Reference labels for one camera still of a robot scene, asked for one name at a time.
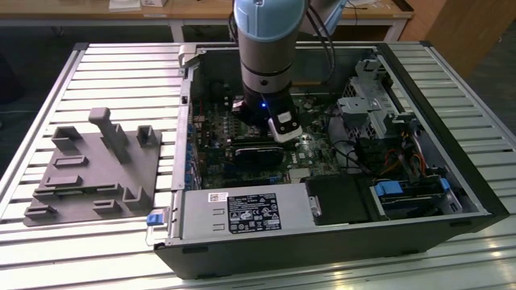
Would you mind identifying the black graphics card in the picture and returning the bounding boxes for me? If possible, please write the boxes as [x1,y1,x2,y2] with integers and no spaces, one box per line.
[230,144,287,167]

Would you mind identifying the green motherboard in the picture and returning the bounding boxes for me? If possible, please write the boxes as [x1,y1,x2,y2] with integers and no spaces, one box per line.
[189,96,345,190]

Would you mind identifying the small silver heatsink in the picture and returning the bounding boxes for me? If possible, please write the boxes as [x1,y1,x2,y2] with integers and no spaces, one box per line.
[289,167,315,179]

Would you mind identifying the grey metal drive cage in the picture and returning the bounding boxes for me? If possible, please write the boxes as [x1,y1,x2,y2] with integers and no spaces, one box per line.
[337,59,419,140]

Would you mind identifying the black drive bay box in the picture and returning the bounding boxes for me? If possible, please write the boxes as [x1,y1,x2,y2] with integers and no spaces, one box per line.
[306,175,373,226]

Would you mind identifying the grey power supply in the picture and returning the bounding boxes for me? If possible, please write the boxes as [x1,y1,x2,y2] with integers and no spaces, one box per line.
[177,184,315,239]

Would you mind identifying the hard disk in blue carrier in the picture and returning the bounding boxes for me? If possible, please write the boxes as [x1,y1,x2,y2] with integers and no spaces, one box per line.
[373,178,449,220]

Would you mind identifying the grey parts rack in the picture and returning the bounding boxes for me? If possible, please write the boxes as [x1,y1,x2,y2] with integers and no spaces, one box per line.
[23,107,165,228]

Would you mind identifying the black open PC case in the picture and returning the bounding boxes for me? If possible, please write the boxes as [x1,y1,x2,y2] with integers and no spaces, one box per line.
[153,41,510,280]

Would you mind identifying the wooden desk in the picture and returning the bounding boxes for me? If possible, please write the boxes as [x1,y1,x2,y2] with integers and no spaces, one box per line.
[0,0,417,43]

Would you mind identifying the wooden cabinet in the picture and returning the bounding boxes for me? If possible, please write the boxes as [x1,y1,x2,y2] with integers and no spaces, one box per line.
[398,0,506,79]

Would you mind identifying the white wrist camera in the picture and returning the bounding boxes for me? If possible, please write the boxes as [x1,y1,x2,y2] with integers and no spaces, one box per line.
[267,111,305,143]

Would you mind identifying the thick black cable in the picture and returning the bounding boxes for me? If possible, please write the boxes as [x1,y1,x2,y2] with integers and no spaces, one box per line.
[326,104,379,178]

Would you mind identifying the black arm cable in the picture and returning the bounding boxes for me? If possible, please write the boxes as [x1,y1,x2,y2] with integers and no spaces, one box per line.
[305,0,337,87]

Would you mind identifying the coloured power wire bundle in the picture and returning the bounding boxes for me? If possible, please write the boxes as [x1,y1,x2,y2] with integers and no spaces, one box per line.
[377,128,431,179]

